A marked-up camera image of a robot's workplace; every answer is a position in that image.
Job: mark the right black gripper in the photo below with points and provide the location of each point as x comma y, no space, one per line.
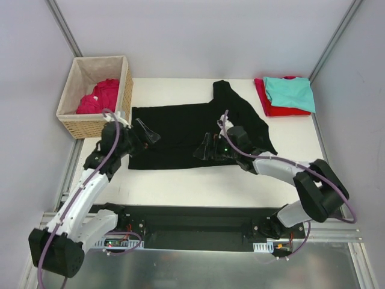
213,151

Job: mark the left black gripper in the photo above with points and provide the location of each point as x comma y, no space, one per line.
136,136

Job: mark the black daisy print t-shirt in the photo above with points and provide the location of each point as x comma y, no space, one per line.
182,129

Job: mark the wicker basket with liner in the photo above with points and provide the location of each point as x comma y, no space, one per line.
94,84

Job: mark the teal t-shirt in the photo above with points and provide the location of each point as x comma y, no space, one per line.
290,93

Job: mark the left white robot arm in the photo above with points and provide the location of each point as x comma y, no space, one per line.
61,246

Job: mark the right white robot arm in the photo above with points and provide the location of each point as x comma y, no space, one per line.
319,190

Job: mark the pink t-shirt in basket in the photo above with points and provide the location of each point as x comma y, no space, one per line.
103,96

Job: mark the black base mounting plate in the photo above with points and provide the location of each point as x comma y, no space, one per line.
192,228

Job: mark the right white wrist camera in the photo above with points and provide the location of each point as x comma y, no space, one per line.
224,124

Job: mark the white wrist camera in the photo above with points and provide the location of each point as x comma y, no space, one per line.
224,124
120,117

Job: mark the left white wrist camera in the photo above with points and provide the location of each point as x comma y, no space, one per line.
120,117

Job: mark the left white cable duct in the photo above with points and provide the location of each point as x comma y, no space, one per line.
118,244

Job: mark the white cable duct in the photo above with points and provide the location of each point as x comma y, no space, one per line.
267,247
118,244

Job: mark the right white cable duct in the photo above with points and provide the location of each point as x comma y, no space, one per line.
267,247

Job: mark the left aluminium frame post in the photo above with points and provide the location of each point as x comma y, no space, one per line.
64,27

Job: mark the aluminium frame post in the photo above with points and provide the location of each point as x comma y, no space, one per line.
64,27
336,36

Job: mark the right aluminium frame post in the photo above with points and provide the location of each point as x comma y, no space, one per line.
336,36

